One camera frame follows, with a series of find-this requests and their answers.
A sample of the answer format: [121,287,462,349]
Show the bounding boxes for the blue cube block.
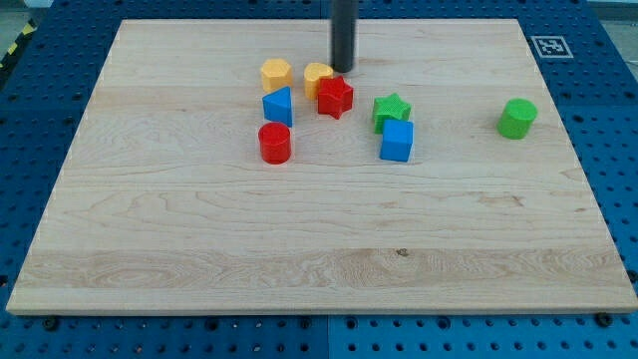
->
[380,119,414,163]

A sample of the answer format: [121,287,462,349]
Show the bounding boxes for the red star block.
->
[317,76,354,120]

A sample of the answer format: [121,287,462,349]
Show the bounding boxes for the green star block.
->
[372,93,412,134]

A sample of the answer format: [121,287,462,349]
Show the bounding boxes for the red cylinder block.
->
[258,122,291,165]

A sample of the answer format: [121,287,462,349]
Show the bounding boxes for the blue triangle block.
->
[262,87,293,128]

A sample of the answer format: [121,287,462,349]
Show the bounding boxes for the light wooden board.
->
[7,19,637,316]

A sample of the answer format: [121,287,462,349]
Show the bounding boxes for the yellow heart block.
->
[303,62,334,100]

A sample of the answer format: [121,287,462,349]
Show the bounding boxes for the yellow hexagon block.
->
[260,58,293,93]

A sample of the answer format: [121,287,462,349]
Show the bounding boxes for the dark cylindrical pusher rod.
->
[330,0,358,73]

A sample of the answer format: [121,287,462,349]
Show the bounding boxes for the green cylinder block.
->
[496,98,538,140]

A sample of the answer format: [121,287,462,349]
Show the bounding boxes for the white fiducial marker tag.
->
[530,35,573,59]

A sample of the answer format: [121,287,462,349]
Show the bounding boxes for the black screw front left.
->
[42,316,60,332]

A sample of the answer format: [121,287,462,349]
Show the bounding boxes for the black screw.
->
[594,312,614,328]
[42,316,60,332]

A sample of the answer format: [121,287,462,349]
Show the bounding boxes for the black screw front right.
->
[594,312,614,328]

